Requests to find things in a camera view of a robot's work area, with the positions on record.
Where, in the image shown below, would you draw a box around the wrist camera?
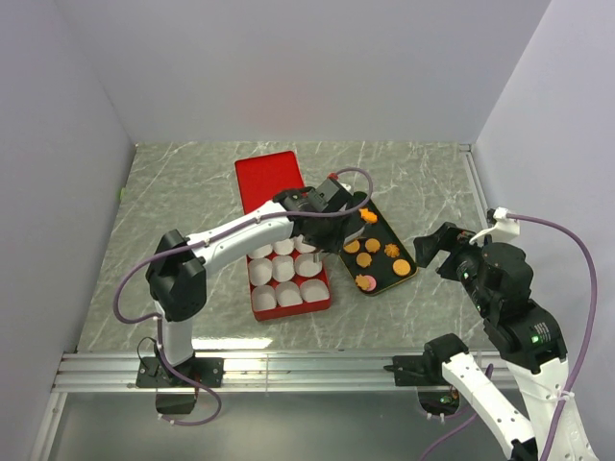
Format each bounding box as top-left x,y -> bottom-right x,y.
469,207 -> 520,244
307,176 -> 353,213

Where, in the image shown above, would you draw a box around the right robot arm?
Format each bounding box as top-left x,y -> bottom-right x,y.
413,219 -> 597,460

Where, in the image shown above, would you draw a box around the round orange cookie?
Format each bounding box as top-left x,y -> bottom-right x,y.
392,258 -> 411,278

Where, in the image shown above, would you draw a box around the paper cup front left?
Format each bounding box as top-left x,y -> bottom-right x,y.
251,284 -> 278,312

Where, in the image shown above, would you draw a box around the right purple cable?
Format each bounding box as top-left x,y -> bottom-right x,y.
417,213 -> 599,461

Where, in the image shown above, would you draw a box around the aluminium rail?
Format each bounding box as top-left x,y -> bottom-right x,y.
51,350 -> 422,394

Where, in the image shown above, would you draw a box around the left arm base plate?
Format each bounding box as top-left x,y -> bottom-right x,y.
135,356 -> 224,389

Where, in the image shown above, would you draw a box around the paper cup front middle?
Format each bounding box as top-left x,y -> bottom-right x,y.
275,281 -> 304,307

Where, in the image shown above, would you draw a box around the metal tongs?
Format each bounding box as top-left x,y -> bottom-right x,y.
312,251 -> 322,267

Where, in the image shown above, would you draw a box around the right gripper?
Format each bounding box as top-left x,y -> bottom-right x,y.
412,218 -> 496,313

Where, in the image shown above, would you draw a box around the pink round cookie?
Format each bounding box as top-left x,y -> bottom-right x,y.
366,276 -> 377,292

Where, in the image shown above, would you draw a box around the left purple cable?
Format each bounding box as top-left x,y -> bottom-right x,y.
112,166 -> 376,426

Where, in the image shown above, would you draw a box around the round waffle cookie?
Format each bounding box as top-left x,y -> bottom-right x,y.
343,239 -> 361,255

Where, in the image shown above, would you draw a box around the black tray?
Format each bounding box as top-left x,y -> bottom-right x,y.
339,200 -> 418,296

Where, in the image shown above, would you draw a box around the fish shaped cookie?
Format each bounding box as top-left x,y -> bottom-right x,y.
359,207 -> 379,225

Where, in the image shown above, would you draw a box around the paper cup front right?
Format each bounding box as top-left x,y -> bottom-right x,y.
300,279 -> 331,303

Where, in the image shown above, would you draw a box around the red tin box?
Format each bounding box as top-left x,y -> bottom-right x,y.
246,235 -> 332,322

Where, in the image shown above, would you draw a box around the red tin lid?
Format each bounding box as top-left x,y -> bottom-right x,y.
234,151 -> 305,218

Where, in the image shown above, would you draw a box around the small flower cookie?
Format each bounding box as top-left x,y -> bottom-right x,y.
364,238 -> 381,254

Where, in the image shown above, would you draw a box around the swirl star cookie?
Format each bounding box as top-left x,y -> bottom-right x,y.
384,243 -> 401,258

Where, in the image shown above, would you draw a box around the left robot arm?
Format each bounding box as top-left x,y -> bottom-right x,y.
144,190 -> 365,387

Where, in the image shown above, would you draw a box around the flower cookie front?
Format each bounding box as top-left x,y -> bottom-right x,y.
355,275 -> 371,291

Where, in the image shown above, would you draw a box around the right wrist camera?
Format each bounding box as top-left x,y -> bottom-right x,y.
469,207 -> 520,244

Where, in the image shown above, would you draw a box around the paper cup middle left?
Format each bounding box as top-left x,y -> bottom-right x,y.
248,257 -> 273,287

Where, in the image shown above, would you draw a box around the paper cup back middle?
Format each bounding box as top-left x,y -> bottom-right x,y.
272,238 -> 295,255

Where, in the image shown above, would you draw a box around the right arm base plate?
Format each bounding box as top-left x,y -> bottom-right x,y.
383,355 -> 447,387

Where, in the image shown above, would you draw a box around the paper cup centre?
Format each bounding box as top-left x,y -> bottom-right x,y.
272,255 -> 295,283

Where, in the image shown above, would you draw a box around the paper cup back left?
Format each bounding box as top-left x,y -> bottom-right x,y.
249,244 -> 273,259

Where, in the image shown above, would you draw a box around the purple cable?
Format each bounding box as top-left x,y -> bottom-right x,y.
417,213 -> 599,461
112,166 -> 376,426

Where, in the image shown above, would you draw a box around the paper cup back right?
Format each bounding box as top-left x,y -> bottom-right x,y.
294,235 -> 315,254

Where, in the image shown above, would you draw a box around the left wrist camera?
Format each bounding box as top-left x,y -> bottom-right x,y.
307,176 -> 353,213

